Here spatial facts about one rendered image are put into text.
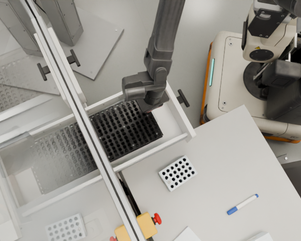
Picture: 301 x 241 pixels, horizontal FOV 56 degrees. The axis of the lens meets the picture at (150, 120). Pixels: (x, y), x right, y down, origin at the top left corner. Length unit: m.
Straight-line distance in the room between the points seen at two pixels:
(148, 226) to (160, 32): 0.60
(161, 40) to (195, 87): 1.34
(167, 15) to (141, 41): 1.46
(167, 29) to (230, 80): 1.13
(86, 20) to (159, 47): 1.54
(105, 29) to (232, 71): 0.96
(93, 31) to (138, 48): 0.35
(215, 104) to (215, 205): 0.76
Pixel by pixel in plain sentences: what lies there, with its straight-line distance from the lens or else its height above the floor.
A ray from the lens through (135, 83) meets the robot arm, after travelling 0.81.
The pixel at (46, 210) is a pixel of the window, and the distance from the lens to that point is 0.19.
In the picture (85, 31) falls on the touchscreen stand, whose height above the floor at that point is 0.04.
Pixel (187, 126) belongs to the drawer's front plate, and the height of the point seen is 0.93.
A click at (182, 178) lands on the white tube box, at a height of 0.80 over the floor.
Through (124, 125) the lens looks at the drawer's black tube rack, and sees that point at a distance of 1.01.
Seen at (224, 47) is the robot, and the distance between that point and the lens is 1.93.
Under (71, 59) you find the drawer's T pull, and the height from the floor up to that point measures 0.91.
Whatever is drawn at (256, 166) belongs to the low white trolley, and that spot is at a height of 0.76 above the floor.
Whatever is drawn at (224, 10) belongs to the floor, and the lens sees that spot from 2.42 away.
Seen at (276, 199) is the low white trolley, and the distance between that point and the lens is 1.25.
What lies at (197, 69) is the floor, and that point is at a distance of 2.12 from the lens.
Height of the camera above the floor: 1.88
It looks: 75 degrees down
